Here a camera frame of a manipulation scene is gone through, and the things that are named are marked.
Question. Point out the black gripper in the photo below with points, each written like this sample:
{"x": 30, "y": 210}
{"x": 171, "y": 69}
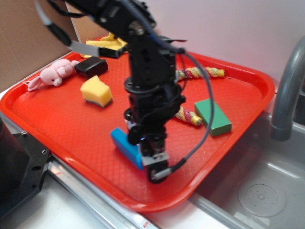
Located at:
{"x": 150, "y": 110}

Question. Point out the blue rectangular block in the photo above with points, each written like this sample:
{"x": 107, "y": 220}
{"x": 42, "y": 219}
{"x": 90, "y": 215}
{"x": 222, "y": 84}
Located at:
{"x": 131, "y": 152}

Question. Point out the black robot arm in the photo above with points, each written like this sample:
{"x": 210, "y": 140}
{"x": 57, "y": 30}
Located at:
{"x": 152, "y": 57}

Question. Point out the green rectangular block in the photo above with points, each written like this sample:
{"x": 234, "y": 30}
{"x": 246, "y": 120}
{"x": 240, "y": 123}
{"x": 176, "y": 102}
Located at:
{"x": 212, "y": 115}

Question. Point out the red plastic tray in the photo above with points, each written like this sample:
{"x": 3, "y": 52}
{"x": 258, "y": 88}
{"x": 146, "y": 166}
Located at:
{"x": 78, "y": 132}

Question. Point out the yellow sponge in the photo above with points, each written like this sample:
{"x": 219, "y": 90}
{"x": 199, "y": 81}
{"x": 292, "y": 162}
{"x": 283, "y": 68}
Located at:
{"x": 95, "y": 91}

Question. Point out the black rectangular pouch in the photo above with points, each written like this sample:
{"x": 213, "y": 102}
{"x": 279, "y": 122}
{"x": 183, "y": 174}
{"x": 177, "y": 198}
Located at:
{"x": 91, "y": 67}

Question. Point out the grey sink basin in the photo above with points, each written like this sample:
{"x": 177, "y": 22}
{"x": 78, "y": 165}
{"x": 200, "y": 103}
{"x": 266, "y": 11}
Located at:
{"x": 256, "y": 155}

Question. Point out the round sink drain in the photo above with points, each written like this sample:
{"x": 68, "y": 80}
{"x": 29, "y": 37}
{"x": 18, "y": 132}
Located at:
{"x": 262, "y": 197}

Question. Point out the yellow cloth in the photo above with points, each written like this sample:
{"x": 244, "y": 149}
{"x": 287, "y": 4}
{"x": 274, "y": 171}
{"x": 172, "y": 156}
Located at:
{"x": 115, "y": 46}

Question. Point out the pink plush bunny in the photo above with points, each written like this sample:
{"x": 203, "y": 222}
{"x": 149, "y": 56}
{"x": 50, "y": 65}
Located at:
{"x": 53, "y": 75}

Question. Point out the grey sink faucet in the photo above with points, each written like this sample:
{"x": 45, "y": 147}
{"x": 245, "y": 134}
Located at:
{"x": 289, "y": 104}

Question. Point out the brown cardboard panel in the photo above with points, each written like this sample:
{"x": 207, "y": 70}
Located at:
{"x": 26, "y": 45}

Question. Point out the multicolour twisted rope toy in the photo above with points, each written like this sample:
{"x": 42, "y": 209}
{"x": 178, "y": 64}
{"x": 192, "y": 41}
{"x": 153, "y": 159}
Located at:
{"x": 185, "y": 114}

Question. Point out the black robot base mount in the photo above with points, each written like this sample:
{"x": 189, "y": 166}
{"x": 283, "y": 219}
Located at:
{"x": 23, "y": 164}

